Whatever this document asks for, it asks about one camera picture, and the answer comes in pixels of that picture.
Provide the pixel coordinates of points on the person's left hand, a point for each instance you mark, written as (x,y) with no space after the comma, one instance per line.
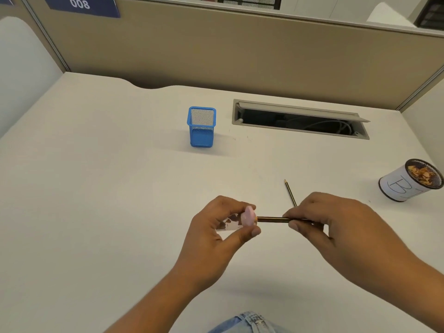
(204,256)

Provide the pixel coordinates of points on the person's right hand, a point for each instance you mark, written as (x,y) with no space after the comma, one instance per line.
(353,242)

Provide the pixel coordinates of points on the pink clear pencil sharpener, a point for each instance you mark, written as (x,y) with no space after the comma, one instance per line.
(249,216)

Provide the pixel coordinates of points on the black yellow striped pencil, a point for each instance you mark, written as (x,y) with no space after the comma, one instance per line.
(289,192)
(274,219)

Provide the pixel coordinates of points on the blue mesh pen holder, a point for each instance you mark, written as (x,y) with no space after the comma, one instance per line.
(201,138)

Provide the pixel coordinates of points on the black mesh cup white label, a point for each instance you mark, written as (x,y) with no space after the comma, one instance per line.
(395,185)

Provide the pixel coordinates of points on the light blue jeans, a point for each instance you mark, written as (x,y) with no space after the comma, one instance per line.
(249,326)

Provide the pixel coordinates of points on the white side divider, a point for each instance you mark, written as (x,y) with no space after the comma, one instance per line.
(24,72)
(428,124)

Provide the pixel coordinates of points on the wide beige partition panel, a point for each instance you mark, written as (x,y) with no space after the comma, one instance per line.
(242,48)

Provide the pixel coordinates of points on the white rounded background divider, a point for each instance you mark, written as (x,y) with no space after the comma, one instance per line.
(388,15)

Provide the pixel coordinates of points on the black mesh office chair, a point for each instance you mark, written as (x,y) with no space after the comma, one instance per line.
(432,15)
(249,1)

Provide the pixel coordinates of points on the narrow beige partition panel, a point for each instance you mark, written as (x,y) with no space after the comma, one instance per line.
(24,10)

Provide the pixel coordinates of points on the grey partition post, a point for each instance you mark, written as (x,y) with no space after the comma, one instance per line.
(419,90)
(46,36)

